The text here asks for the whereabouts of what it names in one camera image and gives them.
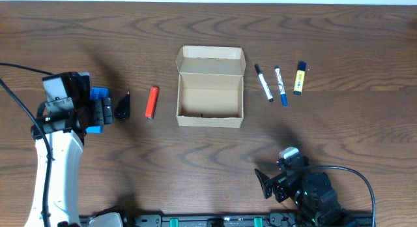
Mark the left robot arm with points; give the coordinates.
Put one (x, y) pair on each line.
(55, 200)

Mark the open cardboard box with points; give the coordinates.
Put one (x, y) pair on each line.
(211, 86)

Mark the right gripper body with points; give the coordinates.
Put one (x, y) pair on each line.
(283, 190)

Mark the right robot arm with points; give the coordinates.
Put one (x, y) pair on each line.
(311, 192)

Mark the black whiteboard marker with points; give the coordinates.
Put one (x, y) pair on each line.
(264, 83)

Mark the red stapler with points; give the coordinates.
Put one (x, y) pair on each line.
(151, 103)

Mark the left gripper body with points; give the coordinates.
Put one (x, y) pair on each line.
(83, 106)

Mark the yellow highlighter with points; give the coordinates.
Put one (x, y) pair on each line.
(299, 80)

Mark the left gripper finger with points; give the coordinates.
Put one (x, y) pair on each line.
(98, 113)
(107, 111)

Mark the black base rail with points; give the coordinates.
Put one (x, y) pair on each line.
(238, 220)

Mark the blue whiteboard marker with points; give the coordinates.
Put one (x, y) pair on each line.
(281, 86)

